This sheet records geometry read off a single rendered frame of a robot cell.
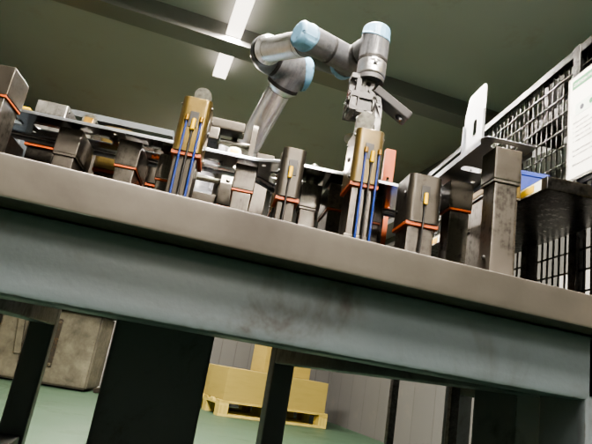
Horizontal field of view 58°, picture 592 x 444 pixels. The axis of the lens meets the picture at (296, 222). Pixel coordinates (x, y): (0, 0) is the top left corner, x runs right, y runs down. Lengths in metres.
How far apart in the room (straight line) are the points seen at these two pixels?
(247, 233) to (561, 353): 0.42
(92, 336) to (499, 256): 5.80
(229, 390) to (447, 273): 5.62
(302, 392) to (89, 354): 2.43
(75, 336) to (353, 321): 6.01
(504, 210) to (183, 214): 0.61
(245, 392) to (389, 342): 5.67
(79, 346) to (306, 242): 6.02
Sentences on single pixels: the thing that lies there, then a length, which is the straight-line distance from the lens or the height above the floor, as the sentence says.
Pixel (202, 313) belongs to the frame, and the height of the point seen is 0.60.
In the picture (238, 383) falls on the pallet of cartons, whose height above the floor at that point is 0.35.
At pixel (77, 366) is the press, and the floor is 0.26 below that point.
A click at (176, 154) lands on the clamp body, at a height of 0.92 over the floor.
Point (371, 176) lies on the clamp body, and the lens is 1.07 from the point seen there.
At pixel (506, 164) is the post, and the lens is 1.00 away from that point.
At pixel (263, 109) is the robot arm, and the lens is 1.93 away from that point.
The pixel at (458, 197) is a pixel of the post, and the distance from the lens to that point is 1.15.
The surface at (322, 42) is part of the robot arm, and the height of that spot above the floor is 1.39.
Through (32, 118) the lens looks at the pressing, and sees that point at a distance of 1.35.
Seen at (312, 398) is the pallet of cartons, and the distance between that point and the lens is 6.65.
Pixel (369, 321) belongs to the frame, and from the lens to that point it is 0.60.
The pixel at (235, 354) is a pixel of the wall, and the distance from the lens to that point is 7.67.
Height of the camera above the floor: 0.56
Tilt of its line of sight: 16 degrees up
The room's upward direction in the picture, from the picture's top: 10 degrees clockwise
